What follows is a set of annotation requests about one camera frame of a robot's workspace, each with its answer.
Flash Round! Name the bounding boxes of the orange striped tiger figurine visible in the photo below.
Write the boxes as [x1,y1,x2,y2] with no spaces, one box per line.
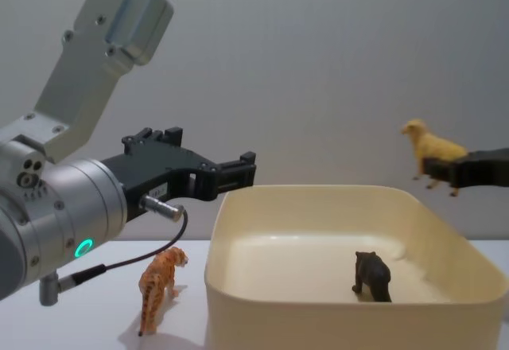
[137,246,190,337]

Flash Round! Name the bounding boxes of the dark brown bear figurine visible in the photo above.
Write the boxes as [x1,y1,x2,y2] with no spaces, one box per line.
[350,250,394,304]

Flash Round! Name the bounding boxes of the thin dark gripper cable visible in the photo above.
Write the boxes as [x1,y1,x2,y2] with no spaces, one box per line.
[55,194,189,287]

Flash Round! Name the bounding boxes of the yellow sheep figurine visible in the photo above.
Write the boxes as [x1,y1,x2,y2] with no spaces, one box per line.
[399,118,471,198]

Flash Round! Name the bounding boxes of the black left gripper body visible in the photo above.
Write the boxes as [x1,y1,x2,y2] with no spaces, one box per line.
[100,142,219,224]

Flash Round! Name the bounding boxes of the cream plastic bin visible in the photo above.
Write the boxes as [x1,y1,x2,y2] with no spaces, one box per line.
[204,184,509,350]

